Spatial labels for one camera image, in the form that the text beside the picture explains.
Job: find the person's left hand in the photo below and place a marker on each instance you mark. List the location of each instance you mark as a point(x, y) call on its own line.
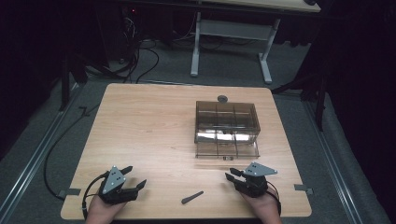
point(101, 210)

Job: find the desk with white frame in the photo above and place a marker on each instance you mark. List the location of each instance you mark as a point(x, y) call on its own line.
point(235, 29)

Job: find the person's right hand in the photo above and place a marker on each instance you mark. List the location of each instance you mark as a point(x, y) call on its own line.
point(264, 207)

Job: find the dark grey stick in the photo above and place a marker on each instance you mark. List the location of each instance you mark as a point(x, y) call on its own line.
point(192, 197)

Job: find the metal floor rail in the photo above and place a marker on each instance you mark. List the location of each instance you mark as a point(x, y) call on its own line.
point(333, 161)
point(37, 155)

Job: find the grey tape strip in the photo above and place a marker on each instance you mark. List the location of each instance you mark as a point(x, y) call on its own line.
point(71, 192)
point(302, 188)

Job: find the transparent brown drawer box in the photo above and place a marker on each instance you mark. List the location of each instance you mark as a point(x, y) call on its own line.
point(226, 119)

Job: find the black stand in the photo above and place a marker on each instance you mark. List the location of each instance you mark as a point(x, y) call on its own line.
point(65, 84)
point(320, 102)

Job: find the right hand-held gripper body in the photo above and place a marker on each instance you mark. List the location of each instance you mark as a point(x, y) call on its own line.
point(257, 179)

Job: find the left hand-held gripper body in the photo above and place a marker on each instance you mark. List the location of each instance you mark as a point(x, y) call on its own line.
point(114, 182)

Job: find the round grey disc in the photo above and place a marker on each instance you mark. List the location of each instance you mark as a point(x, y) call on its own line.
point(222, 99)

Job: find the transparent brown drawer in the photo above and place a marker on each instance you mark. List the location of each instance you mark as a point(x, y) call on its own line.
point(227, 150)

